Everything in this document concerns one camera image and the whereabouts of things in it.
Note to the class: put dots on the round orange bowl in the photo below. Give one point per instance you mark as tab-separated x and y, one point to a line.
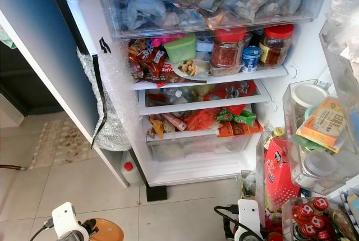
109	231

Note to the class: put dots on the black fridge foot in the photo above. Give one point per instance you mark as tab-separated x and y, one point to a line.
156	193

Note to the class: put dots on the white-edged glass fridge shelf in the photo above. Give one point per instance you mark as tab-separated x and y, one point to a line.
247	75
207	105

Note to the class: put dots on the white open fridge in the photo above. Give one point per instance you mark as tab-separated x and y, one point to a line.
45	56

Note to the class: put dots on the white fridge door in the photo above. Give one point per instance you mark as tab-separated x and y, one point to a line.
342	56

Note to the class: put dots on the clear fridge drawer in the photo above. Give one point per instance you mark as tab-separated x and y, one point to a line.
213	8

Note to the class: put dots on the white jug with red cap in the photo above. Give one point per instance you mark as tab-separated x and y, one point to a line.
130	171

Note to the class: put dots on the red printed carton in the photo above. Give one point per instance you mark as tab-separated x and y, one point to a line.
280	174

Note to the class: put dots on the clear crisper drawer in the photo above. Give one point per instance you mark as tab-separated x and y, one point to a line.
199	148

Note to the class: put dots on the pale patterned floor rug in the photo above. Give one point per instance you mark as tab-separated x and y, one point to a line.
64	142

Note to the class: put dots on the orange flat packet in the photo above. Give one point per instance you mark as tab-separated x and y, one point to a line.
240	129

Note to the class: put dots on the clear jar with grey lid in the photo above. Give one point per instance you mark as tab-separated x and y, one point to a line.
317	171

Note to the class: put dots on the yellow-cap sauce bottle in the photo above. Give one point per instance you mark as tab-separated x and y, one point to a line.
276	135

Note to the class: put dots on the green snack packet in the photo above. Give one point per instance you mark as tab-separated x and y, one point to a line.
236	116

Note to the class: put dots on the red net bag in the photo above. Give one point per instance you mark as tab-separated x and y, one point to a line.
201	120

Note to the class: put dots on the bubble wrap sheet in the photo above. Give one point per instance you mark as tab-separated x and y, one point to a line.
118	112

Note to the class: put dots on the orange cracker box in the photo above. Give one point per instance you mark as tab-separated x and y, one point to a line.
322	124

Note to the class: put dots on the dark cabinet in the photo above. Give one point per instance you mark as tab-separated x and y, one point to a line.
28	84

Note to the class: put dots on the white-lid round container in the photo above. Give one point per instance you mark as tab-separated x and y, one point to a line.
311	93

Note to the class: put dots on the blue white yogurt cup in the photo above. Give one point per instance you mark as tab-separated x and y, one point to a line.
251	59

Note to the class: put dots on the red brown snack packet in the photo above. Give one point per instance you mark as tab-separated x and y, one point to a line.
148	61

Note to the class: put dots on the large red-lid chili jar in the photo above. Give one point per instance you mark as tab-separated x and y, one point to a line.
228	49

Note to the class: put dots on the green plastic container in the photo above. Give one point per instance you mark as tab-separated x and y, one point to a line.
179	49

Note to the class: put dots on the small red-lid glass jar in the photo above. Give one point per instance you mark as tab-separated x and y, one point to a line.
276	46

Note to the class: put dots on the green hanging cloth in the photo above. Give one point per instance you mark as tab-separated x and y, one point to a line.
7	38

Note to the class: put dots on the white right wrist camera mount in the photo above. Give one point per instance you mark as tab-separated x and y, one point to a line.
249	218

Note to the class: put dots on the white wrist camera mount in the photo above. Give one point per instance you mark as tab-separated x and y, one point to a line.
249	218
68	217

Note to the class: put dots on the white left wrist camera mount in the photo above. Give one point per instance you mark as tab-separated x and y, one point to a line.
68	217

